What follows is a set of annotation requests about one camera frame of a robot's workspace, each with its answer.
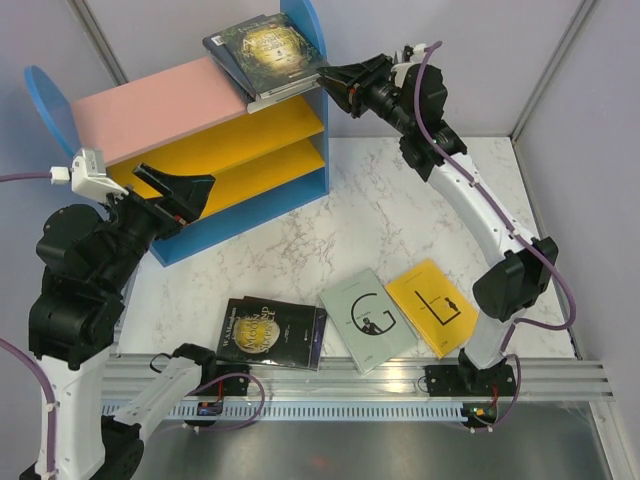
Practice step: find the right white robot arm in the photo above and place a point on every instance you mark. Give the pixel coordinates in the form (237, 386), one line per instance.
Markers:
(410, 97)

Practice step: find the green Alice Wonderland book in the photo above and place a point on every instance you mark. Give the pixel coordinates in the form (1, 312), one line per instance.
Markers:
(273, 53)

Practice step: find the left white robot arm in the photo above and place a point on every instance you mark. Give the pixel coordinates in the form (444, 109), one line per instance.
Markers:
(90, 252)

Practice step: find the yellow letter L book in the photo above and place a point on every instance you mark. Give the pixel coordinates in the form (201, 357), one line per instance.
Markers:
(440, 313)

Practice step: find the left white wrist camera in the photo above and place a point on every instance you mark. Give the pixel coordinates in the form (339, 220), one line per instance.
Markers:
(87, 176)

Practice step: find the dark purple book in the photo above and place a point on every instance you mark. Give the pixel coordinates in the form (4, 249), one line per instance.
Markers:
(317, 338)

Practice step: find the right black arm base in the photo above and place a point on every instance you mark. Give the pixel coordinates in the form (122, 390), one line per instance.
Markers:
(447, 382)

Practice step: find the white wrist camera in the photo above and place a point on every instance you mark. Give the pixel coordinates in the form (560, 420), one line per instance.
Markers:
(87, 176)
(411, 54)

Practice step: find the white slotted cable duct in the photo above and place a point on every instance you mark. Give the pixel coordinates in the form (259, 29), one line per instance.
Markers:
(236, 409)

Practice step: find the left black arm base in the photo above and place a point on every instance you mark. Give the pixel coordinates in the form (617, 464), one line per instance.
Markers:
(220, 379)

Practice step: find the grey letter G book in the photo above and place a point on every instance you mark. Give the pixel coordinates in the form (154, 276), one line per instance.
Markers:
(370, 324)

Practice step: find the blue pink yellow bookshelf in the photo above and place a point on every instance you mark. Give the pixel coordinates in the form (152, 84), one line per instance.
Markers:
(190, 120)

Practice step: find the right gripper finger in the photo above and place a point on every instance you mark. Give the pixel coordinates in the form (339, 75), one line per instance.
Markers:
(342, 96)
(349, 75)

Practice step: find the black Moon and Sixpence book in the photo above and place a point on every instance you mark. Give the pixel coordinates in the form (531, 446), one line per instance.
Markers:
(262, 331)

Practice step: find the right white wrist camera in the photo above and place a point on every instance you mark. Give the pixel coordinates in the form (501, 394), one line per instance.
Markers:
(411, 54)

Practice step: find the teal ocean cover book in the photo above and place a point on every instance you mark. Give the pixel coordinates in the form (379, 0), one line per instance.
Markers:
(261, 104)

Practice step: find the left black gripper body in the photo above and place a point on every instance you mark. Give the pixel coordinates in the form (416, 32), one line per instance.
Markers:
(144, 218)

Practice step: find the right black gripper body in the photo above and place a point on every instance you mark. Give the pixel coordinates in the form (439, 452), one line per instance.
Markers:
(377, 93)

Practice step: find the navy blue hardcover book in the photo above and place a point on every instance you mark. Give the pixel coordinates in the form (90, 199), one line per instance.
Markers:
(217, 48)

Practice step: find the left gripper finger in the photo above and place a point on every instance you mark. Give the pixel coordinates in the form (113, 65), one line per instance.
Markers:
(147, 187)
(181, 197)

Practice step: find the aluminium mounting rail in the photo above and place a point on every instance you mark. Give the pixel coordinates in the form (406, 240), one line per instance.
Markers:
(542, 380)

